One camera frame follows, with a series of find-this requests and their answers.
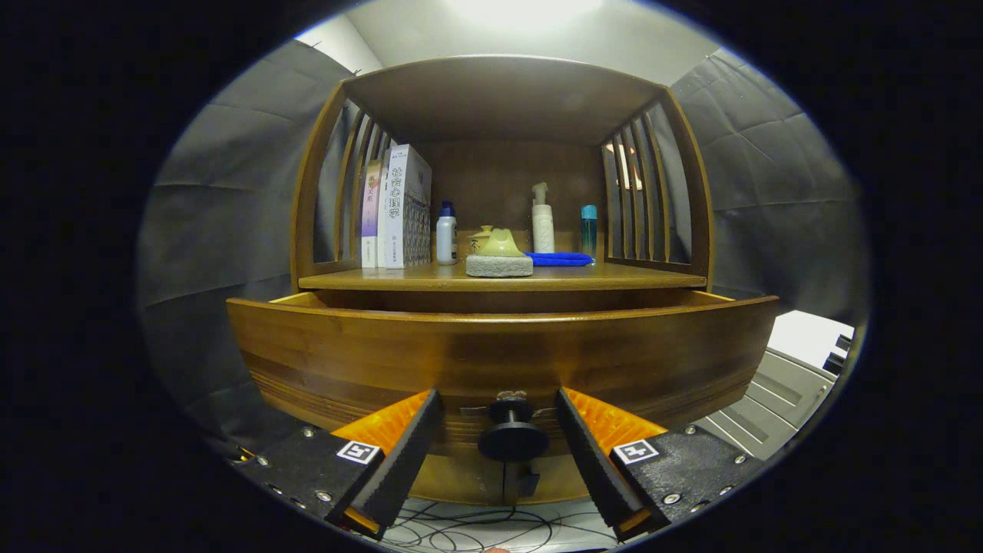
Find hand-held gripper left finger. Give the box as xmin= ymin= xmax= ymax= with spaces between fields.
xmin=240 ymin=388 xmax=444 ymax=540

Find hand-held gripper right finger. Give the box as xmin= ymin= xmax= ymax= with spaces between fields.
xmin=554 ymin=386 xmax=769 ymax=542

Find wooden drawer with black knob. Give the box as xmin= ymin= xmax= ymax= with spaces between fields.
xmin=225 ymin=290 xmax=780 ymax=463

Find wooden cabinet door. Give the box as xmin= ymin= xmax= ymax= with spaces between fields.
xmin=407 ymin=453 xmax=508 ymax=505
xmin=507 ymin=461 xmax=592 ymax=504

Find wooden countertop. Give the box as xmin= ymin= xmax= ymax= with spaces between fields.
xmin=298 ymin=260 xmax=707 ymax=293

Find wooden cabinet with slatted sides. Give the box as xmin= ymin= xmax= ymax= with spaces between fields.
xmin=288 ymin=54 xmax=717 ymax=508

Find folded blue cloth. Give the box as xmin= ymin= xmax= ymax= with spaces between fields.
xmin=525 ymin=251 xmax=594 ymax=268

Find white bottle with blue cap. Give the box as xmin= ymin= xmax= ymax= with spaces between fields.
xmin=435 ymin=201 xmax=458 ymax=266

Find thick white book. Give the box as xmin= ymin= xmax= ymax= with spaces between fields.
xmin=376 ymin=144 xmax=433 ymax=270

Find thin purple-spined book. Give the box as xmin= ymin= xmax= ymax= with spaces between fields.
xmin=361 ymin=159 xmax=383 ymax=269

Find white pump bottle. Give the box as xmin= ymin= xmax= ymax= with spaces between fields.
xmin=531 ymin=182 xmax=555 ymax=254

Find black floor cables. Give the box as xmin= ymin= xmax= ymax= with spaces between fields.
xmin=380 ymin=499 xmax=615 ymax=553

